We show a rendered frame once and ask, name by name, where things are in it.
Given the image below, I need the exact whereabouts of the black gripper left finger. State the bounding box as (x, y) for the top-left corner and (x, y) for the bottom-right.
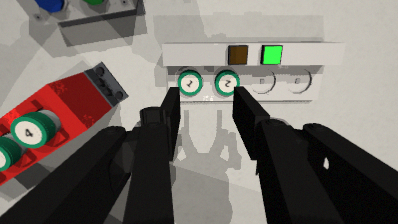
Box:
(0, 87), (181, 224)

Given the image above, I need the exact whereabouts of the grey button panel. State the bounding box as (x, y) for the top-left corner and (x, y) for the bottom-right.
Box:
(16, 0), (146, 28)

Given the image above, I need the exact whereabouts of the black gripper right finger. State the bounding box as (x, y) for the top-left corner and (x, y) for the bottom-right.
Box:
(232, 86), (398, 224)

